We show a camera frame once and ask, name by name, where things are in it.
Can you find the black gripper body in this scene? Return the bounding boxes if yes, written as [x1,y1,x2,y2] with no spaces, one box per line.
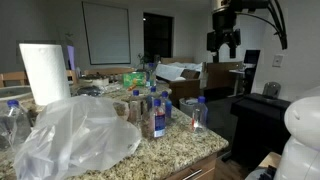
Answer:
[207,10,241,59]

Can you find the clear bottle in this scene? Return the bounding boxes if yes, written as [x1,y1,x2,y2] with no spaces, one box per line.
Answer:
[191,96,208,132]

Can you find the blue cap bottle back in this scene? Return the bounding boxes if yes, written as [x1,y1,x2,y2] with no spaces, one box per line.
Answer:
[161,91,172,119]

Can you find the blue cap bottle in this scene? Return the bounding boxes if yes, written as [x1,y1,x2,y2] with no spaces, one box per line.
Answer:
[129,90,141,124]
[161,91,172,119]
[146,86,158,111]

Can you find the bottle with blue label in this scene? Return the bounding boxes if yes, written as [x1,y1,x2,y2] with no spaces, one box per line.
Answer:
[153,99,166,138]

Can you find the clear plastic bag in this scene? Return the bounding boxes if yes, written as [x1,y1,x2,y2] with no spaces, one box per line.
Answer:
[13,96,142,180]

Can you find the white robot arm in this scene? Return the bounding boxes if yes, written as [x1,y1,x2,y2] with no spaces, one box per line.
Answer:
[207,0,320,180]

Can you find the tall bottle on bar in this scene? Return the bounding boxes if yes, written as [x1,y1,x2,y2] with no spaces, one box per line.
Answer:
[147,63,156,87]

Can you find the green tissue box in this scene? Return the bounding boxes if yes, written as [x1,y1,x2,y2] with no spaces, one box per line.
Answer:
[123,72,146,88]

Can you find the black stand cabinet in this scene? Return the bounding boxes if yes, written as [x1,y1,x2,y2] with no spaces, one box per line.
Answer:
[230,93,290,168]

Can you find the white paper towel roll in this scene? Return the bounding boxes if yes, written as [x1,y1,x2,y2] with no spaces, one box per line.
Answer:
[19,43,71,106]

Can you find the bottle far left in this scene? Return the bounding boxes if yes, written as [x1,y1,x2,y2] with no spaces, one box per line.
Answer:
[0,100,31,150]

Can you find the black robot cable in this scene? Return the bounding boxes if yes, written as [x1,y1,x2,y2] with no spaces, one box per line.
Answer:
[237,0,289,51]

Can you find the wall outlet plate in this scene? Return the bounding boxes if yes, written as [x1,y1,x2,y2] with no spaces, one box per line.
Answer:
[272,54,284,67]

